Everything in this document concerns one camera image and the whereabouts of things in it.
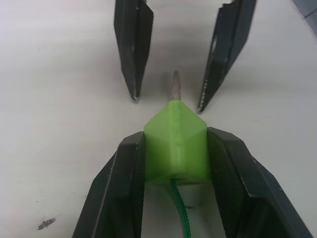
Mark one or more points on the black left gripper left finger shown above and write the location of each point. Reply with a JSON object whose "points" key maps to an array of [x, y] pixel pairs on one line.
{"points": [[116, 188]]}

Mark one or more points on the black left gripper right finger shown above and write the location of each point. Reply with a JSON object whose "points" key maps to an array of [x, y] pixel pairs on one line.
{"points": [[247, 198]]}

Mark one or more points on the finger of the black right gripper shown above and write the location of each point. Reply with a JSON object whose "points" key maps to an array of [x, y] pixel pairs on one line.
{"points": [[132, 44], [227, 49]]}

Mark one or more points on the green lace with wooden tip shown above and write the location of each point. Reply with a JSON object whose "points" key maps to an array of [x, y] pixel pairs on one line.
{"points": [[176, 86]]}

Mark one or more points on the light green plastic block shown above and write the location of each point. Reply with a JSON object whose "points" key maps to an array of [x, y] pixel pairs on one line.
{"points": [[175, 143]]}

